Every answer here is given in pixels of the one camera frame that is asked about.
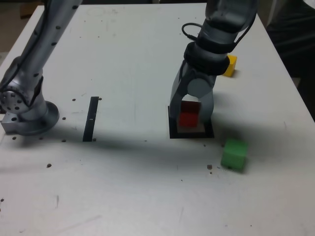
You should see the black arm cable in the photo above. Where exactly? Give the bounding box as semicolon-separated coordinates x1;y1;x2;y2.
181;12;257;54

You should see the black tape square outline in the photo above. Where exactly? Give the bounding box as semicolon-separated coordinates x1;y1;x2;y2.
167;105;215;140

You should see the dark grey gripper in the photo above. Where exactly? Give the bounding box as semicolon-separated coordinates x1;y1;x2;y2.
169;60;218;125

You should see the brown cardboard box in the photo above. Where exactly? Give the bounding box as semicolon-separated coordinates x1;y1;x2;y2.
19;4;34;18

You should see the yellow cube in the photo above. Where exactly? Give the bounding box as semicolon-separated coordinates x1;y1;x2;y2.
222;55;238;78

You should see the green cube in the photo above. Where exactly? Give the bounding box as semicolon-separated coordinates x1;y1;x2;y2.
220;138;249;173

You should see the red cube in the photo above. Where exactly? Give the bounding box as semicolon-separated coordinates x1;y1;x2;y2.
178;100;201;128

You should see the black tape strip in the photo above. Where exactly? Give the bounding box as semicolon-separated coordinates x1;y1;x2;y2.
82;96;99;142

